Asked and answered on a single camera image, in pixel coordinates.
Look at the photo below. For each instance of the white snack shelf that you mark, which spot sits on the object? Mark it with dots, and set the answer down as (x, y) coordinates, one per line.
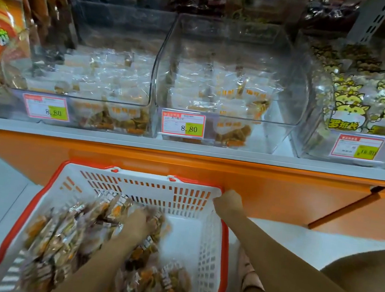
(178, 147)

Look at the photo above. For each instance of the person's left forearm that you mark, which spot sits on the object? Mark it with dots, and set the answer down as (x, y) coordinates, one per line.
(91, 272)

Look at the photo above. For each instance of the person's right hand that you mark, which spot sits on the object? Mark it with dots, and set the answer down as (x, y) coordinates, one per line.
(228, 204)

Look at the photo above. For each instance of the person's right forearm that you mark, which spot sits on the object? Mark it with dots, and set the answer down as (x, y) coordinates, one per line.
(301, 286)

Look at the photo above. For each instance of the stack of orange packets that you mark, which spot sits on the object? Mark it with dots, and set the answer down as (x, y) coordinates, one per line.
(3, 27)

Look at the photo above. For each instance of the person's left hand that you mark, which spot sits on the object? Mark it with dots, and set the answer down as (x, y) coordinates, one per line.
(141, 226)

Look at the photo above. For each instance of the pile of small brown snacks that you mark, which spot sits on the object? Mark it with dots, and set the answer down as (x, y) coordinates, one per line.
(67, 241)

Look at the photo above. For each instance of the orange shelf base panel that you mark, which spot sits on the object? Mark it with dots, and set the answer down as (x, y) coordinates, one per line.
(278, 191)

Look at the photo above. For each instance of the person's right leg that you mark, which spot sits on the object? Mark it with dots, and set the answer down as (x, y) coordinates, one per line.
(365, 287)

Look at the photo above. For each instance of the yellow hamster snack packets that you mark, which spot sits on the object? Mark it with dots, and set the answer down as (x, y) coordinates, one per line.
(368, 96)

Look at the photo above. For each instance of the white red-rimmed shopping basket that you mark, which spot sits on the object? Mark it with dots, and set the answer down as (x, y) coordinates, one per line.
(103, 178)

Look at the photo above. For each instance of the pink clog sandal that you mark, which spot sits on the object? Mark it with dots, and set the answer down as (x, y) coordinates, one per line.
(247, 275)

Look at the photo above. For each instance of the white yellow price tag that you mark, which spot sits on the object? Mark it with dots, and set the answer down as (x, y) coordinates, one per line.
(357, 147)
(45, 107)
(182, 124)

